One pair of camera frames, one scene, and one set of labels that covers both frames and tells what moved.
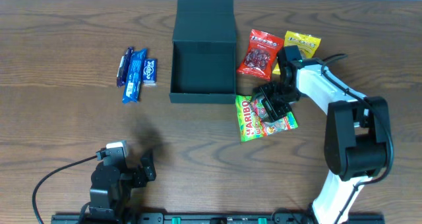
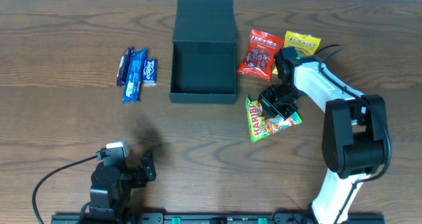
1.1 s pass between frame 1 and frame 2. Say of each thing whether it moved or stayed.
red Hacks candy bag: stayed
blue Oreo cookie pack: stayed
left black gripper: stayed
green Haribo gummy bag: moved
